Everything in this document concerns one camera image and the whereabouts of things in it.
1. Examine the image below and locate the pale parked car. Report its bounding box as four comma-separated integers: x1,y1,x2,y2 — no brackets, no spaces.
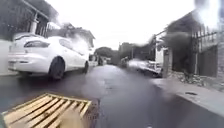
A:
128,58,163,78

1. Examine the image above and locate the dark fenced building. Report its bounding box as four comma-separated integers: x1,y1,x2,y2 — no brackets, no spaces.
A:
162,9,224,83

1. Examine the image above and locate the white car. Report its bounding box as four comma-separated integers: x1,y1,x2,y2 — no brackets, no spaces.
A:
7,35,90,80

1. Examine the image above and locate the row of trees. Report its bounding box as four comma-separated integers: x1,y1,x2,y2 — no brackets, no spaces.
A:
94,41,156,66

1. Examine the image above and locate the grey concrete pavement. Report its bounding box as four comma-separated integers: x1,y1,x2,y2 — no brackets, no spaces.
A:
151,74,224,118

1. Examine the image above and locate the wet grey asphalt road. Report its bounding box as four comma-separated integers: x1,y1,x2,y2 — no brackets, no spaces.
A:
0,64,224,128

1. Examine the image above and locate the yellow drain grate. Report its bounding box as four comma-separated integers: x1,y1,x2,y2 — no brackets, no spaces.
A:
1,92,93,128

